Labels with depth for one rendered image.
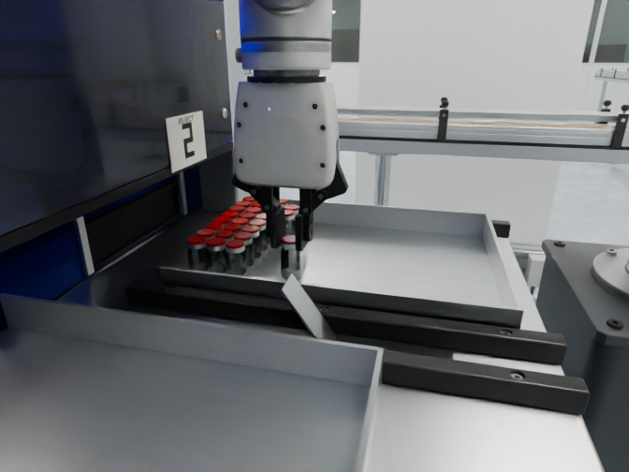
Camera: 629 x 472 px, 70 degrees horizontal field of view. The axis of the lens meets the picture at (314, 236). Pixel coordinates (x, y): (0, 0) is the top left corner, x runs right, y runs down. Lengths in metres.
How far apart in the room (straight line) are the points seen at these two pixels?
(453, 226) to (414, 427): 0.37
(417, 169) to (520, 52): 0.59
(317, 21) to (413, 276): 0.28
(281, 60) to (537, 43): 1.68
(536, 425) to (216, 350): 0.24
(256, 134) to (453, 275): 0.27
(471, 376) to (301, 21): 0.31
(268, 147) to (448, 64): 1.60
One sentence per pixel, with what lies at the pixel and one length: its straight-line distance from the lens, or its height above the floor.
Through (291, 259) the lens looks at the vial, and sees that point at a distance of 0.49.
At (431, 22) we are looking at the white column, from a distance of 2.00.
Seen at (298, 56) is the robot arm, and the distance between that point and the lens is 0.41.
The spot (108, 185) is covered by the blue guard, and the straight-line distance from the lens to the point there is 0.45.
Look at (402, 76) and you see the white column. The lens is 2.00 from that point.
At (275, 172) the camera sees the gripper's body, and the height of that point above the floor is 1.01.
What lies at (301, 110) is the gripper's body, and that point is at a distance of 0.42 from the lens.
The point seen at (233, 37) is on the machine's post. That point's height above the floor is 1.14.
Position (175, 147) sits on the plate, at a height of 1.02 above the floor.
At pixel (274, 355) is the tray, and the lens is 0.36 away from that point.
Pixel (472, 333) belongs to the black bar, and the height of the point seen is 0.90.
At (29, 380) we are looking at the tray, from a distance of 0.42.
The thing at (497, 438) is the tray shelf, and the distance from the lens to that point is 0.34.
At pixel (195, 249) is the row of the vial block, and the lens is 0.50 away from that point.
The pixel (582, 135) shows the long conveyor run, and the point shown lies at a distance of 1.45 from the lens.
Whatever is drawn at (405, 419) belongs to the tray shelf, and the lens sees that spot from 0.34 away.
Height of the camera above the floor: 1.11
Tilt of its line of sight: 22 degrees down
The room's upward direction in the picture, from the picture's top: straight up
